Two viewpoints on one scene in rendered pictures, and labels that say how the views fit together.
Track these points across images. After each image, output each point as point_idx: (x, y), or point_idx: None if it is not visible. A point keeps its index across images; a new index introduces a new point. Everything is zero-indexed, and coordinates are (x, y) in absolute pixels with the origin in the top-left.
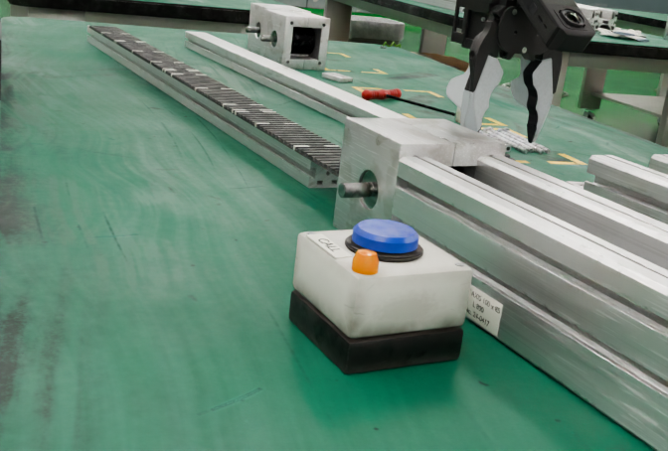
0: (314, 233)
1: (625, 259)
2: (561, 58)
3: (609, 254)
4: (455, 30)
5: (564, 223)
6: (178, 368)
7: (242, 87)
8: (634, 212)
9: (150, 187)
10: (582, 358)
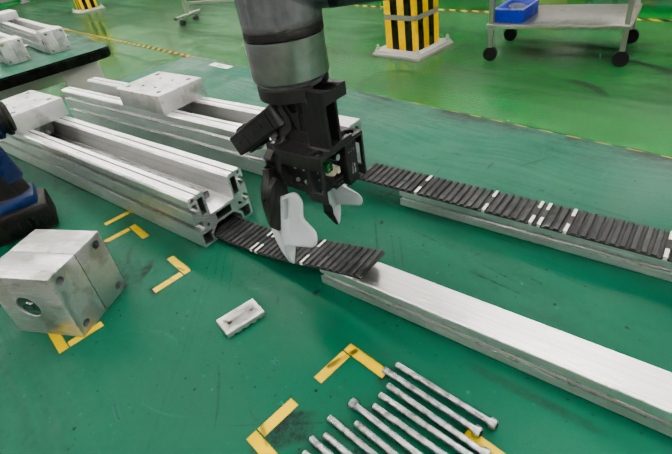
0: None
1: (231, 103)
2: (262, 198)
3: (235, 103)
4: (362, 163)
5: (248, 109)
6: (339, 107)
7: None
8: (224, 126)
9: (465, 150)
10: None
